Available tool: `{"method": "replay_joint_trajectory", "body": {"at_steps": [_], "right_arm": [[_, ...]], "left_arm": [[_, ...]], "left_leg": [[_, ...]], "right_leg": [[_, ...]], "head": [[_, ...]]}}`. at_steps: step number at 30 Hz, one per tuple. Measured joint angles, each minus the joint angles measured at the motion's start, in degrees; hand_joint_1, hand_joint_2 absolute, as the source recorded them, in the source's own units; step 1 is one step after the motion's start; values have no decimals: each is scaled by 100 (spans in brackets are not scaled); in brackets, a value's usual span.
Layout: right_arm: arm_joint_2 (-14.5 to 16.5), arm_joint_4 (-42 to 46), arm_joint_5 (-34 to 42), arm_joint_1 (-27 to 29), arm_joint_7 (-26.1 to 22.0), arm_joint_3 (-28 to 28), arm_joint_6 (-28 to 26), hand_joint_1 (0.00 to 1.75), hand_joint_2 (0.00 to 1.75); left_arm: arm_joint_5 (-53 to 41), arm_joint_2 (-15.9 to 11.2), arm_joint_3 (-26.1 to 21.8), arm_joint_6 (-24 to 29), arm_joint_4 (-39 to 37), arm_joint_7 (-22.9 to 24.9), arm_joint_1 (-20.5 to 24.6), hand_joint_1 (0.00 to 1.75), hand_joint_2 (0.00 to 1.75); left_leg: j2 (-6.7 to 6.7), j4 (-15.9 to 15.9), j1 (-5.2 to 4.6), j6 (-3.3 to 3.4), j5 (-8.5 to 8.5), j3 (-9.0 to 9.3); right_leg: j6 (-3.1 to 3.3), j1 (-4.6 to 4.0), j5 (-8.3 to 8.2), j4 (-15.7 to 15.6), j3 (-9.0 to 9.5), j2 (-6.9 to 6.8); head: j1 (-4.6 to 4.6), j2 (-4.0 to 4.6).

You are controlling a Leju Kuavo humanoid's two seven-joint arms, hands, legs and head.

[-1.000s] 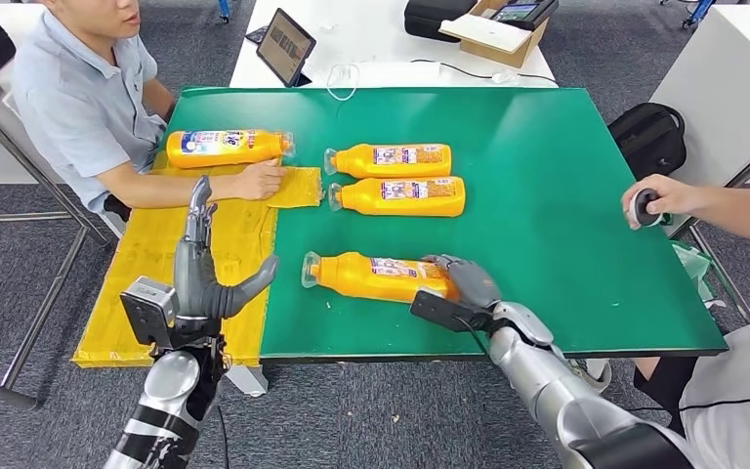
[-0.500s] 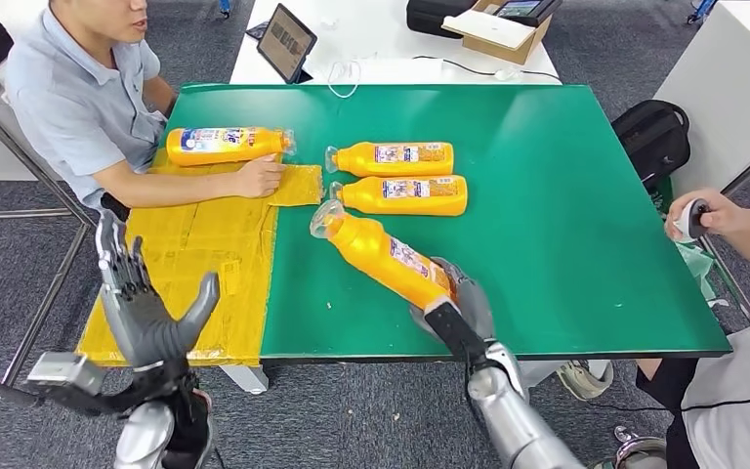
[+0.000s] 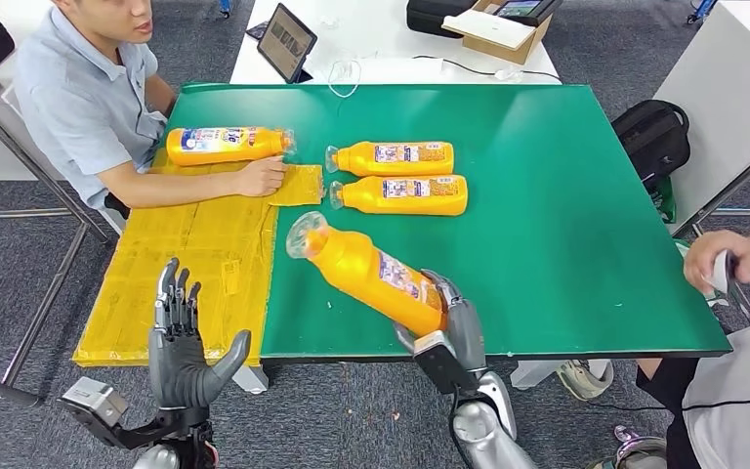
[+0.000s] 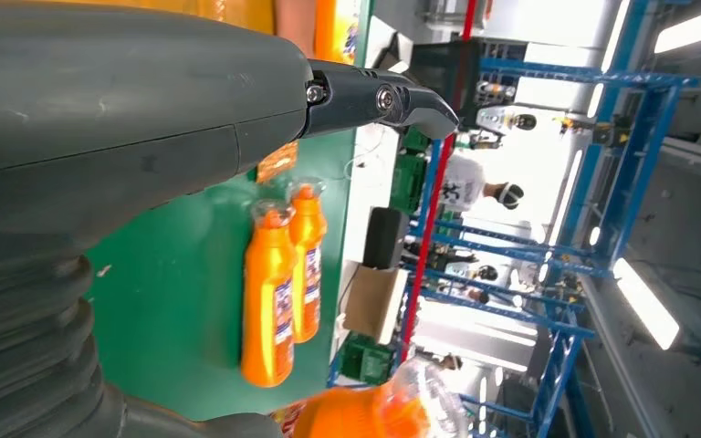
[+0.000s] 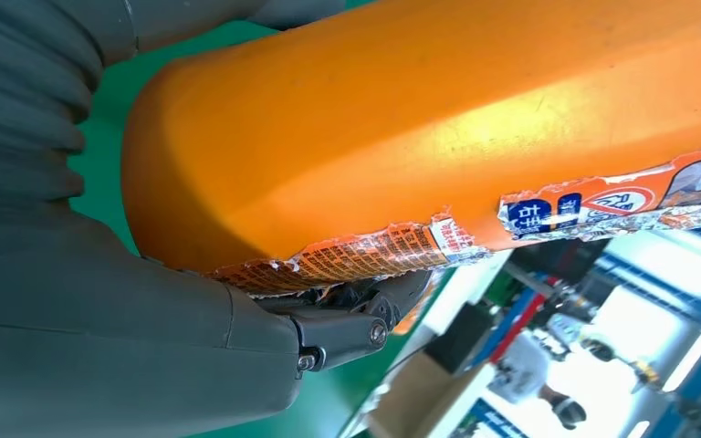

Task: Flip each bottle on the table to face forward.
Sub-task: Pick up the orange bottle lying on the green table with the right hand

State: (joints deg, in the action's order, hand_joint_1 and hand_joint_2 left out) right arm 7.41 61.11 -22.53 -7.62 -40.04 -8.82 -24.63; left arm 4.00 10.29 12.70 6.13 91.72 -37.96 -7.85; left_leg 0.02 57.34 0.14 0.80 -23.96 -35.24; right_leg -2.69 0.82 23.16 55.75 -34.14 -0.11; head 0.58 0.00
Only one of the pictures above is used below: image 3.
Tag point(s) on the white desk with metal legs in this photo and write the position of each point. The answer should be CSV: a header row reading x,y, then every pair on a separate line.
x,y
724,97

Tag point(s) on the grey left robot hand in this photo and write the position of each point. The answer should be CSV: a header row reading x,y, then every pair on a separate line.
x,y
178,369

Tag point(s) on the green cloth bag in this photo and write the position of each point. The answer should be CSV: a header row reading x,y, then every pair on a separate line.
x,y
667,204

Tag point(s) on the white flat sheet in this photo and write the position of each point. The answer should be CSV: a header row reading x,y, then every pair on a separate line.
x,y
488,29

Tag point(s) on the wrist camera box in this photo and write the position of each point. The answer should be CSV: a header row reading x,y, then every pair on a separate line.
x,y
93,401
443,366

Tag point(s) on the person's right hand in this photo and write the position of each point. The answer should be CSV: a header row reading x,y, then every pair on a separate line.
x,y
747,255
260,176

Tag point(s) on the black tablet on stand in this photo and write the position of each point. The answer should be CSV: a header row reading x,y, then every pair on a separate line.
x,y
286,42

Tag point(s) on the orange detergent bottle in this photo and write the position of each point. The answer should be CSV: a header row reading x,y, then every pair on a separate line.
x,y
220,152
355,272
368,197
362,162

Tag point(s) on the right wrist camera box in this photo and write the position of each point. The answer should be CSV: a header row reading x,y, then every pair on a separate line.
x,y
443,366

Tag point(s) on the person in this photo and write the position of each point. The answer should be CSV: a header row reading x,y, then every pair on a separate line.
x,y
737,388
77,103

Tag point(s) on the brown cardboard box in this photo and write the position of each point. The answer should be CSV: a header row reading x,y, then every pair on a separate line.
x,y
511,55

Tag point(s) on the white table foot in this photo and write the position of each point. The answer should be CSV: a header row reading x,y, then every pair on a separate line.
x,y
533,375
252,380

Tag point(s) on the white black handheld controller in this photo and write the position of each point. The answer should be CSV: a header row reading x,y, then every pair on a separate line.
x,y
721,275

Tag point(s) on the dark phone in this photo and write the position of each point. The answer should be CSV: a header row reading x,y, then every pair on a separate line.
x,y
258,30

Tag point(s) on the black zip case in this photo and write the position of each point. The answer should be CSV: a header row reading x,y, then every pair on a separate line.
x,y
433,16

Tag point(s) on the black screen device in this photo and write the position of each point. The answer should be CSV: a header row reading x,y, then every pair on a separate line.
x,y
530,10

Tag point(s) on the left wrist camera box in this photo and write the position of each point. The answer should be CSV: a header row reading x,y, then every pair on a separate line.
x,y
93,401

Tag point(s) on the pale green plastic bag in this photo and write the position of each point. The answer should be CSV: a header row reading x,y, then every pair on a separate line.
x,y
679,248

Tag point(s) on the white power adapter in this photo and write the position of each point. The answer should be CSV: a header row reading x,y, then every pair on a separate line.
x,y
507,74

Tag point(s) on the large yellow taped cardboard mat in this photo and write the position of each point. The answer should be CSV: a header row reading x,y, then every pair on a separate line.
x,y
174,272

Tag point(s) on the blue frame piece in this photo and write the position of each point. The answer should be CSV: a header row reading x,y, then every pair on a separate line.
x,y
702,8
226,6

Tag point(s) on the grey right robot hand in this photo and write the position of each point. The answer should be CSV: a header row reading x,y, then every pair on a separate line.
x,y
465,324

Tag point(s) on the black backpack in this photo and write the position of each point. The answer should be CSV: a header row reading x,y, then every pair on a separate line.
x,y
650,139

